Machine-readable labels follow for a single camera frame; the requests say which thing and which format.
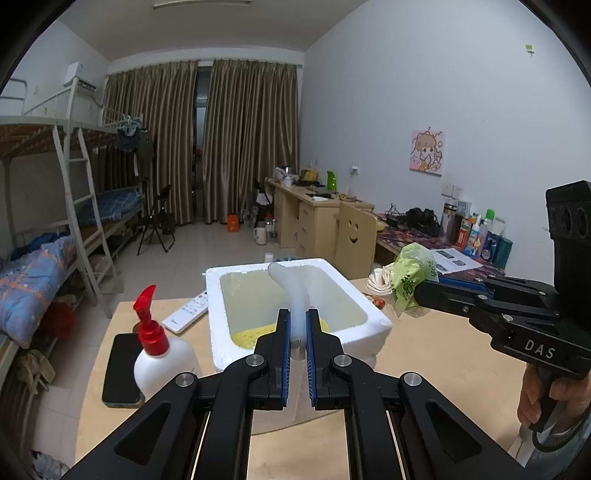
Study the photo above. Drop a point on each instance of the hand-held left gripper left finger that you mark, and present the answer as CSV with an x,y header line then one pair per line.
x,y
284,364

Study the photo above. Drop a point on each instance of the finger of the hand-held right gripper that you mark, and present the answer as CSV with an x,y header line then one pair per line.
x,y
461,279
443,297

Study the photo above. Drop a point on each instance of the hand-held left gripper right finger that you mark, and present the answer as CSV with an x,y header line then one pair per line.
x,y
314,364

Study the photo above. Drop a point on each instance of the green plastic bag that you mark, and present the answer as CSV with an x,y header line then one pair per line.
x,y
408,272

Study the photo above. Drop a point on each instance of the yellow sponge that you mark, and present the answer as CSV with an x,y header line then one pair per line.
x,y
249,337

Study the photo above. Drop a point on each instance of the white foam box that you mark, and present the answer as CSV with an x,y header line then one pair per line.
x,y
221,314

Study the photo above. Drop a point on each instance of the person's right forearm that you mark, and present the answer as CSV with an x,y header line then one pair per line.
x,y
554,457

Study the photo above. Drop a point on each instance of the person's right hand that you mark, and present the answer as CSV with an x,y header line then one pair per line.
x,y
528,397

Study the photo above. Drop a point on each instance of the printed paper sheets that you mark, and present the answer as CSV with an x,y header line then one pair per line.
x,y
455,261

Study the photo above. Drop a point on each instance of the row of toiletry bottles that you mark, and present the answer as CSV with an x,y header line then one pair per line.
x,y
485,240

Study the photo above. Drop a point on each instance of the dark thermos flask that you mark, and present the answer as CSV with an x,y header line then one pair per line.
x,y
449,220

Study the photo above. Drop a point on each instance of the red snack packet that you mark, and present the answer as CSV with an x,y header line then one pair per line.
x,y
379,303

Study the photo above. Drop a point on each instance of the white crumpled plastic bag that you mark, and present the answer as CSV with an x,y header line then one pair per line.
x,y
379,281

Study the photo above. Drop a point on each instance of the black headphones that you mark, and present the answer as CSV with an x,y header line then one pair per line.
x,y
422,220

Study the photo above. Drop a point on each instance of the desk with patterned cover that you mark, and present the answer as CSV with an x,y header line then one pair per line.
x,y
392,240

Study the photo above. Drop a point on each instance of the wooden chair smiley cutout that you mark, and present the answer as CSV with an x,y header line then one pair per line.
x,y
353,240

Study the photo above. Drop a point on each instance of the white cup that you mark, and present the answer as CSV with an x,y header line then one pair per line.
x,y
269,257

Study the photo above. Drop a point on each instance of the white remote control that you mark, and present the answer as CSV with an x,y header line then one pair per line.
x,y
184,314

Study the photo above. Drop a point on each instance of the white pump bottle red pump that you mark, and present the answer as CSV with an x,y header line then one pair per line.
x,y
161,364

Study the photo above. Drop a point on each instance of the white kettle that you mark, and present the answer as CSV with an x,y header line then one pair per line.
x,y
260,236

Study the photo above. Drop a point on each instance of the light wooden desk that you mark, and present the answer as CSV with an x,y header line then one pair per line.
x,y
300,217

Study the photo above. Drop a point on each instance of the orange box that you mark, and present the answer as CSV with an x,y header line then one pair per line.
x,y
233,223

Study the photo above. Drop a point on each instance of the black smartphone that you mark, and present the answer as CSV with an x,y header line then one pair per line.
x,y
117,369

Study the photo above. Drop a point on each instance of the black folding chair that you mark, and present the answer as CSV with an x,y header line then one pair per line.
x,y
157,221

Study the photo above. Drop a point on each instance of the brown curtain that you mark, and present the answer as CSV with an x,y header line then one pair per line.
x,y
152,143
251,138

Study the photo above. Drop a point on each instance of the blue mattress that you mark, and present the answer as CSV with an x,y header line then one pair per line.
x,y
113,205

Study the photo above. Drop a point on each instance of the white bed ladder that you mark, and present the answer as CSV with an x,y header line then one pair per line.
x,y
87,217

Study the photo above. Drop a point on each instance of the hanging dark clothes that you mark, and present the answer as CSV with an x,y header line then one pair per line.
x,y
136,147

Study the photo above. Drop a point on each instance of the blue checked quilt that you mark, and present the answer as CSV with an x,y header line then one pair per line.
x,y
32,286

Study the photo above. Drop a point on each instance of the white metal bunk bed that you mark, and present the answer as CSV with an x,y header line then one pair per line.
x,y
32,138

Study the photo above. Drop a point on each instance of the white air conditioner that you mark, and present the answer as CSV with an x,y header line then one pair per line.
x,y
81,78

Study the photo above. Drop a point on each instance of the ceiling tube light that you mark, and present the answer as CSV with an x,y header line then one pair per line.
x,y
203,3

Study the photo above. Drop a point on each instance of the white wall switches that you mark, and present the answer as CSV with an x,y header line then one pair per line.
x,y
453,191

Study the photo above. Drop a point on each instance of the cartoon wall poster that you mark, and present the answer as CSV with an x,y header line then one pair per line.
x,y
427,152

